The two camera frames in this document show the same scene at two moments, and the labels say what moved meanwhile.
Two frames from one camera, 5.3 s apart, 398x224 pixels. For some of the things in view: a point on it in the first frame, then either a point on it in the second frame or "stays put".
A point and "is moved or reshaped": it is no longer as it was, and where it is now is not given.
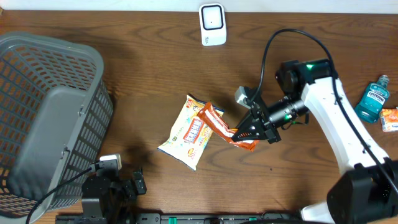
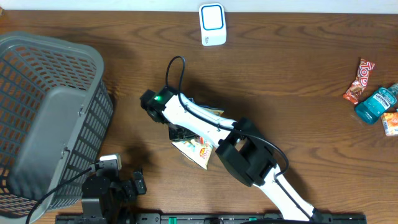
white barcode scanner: (212, 23) stays put
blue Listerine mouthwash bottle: (372, 100) is moved or reshaped
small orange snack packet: (389, 119) is moved or reshaped
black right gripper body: (262, 116) to (177, 132)
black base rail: (95, 218) stays put
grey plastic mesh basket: (56, 106) stays put
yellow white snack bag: (189, 134) is moved or reshaped
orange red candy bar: (208, 114) is moved or reshaped
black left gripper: (132, 191) stays put
